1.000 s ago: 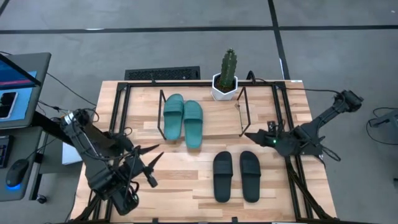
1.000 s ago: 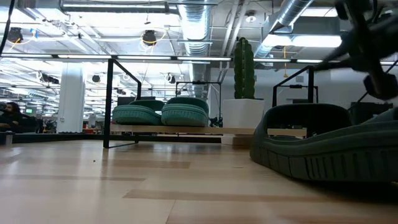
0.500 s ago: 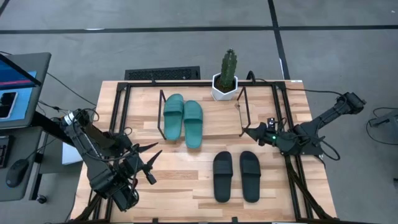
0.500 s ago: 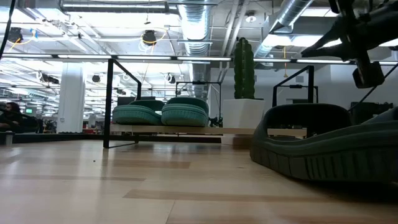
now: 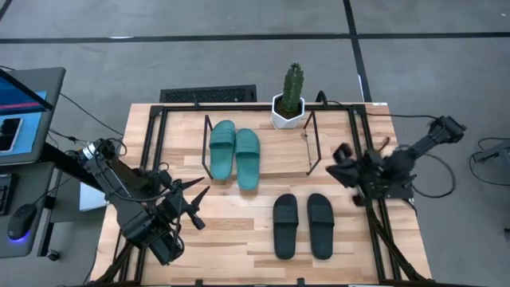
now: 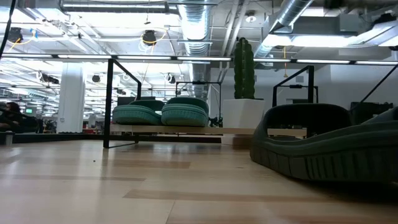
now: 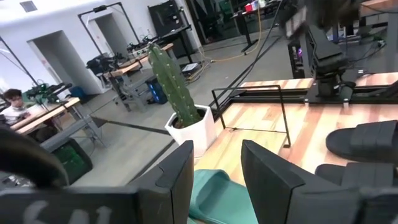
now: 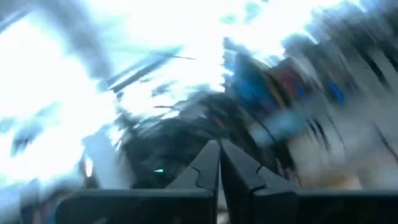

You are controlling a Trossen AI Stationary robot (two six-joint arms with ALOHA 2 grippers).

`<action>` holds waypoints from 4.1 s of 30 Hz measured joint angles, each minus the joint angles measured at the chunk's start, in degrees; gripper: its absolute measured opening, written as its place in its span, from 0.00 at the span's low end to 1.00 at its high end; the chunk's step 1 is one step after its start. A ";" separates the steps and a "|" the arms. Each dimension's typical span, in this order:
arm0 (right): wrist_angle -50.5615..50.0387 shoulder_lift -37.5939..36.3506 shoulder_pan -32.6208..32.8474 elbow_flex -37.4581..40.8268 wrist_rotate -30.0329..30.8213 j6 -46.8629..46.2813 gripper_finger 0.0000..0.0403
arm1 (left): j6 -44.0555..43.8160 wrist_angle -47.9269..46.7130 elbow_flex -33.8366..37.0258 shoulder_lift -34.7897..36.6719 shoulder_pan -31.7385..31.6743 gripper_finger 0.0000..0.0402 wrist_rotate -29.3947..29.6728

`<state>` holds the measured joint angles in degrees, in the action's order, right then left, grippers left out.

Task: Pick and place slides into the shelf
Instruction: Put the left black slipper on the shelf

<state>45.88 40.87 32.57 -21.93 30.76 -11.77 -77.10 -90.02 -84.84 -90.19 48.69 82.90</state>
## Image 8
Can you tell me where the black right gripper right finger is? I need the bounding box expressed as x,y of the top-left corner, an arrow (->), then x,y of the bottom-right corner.
220,139 -> 398,224

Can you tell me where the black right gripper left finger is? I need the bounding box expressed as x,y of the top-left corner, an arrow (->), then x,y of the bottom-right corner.
55,139 -> 220,224

